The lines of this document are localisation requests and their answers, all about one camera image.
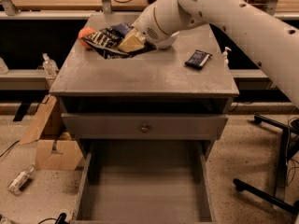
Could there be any black chair base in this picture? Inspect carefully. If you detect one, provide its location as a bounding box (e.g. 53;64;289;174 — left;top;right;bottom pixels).
233;113;299;217

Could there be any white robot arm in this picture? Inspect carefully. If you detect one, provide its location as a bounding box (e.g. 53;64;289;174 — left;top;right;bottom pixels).
131;0;299;106

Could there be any grey wooden cabinet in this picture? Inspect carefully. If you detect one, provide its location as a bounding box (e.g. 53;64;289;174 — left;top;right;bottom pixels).
50;24;238;154

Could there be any grey top drawer with knob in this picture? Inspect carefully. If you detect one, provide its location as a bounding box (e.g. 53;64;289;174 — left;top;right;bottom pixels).
62;113;228;140

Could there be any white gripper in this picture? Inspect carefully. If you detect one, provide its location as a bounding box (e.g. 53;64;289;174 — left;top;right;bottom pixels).
117;0;204;53

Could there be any white bowl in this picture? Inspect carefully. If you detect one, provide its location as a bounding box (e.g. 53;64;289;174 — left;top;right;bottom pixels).
156;32;178;49

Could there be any orange fruit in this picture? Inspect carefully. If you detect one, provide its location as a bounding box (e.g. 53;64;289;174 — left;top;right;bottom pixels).
78;27;94;49

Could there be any blue Kettle chip bag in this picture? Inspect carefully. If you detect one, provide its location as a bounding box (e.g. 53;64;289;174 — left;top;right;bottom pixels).
83;22;155;59

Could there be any brown cardboard box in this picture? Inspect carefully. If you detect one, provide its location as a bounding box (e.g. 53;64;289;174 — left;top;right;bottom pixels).
20;95;84;171

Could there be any small white pump bottle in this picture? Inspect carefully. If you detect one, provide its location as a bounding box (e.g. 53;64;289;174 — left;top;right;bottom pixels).
222;47;232;65

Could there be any open grey middle drawer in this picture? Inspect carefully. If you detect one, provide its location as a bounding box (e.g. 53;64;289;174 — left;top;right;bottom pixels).
70;140;217;224

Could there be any clear bottle on floor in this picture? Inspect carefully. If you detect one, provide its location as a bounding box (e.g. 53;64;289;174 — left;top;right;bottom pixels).
7;164;36;195

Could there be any dark blue snack bar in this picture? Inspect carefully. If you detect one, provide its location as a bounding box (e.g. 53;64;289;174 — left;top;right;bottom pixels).
185;49;212;70

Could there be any clear bottle on shelf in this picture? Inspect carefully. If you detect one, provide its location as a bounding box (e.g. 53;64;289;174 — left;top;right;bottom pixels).
43;53;59;77

